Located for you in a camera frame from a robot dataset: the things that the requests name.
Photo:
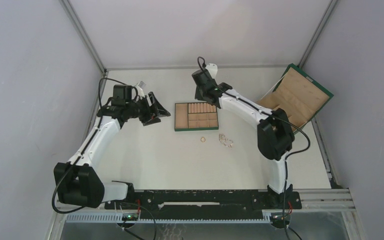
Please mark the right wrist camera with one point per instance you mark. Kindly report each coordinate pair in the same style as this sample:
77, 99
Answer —
212, 69

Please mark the green open jewelry box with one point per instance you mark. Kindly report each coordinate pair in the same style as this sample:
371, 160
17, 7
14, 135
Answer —
298, 94

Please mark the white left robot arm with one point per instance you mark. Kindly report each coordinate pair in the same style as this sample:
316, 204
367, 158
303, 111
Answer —
77, 182

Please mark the green jewelry tray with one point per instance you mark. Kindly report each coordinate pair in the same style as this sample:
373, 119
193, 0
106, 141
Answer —
195, 116

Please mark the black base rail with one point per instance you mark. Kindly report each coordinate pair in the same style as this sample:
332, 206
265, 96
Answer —
207, 205

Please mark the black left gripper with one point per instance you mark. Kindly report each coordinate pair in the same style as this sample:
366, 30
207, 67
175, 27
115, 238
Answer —
149, 114

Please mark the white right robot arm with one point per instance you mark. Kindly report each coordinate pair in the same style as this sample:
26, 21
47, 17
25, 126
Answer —
274, 132

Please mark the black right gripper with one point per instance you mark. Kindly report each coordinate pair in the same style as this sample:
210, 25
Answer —
198, 95

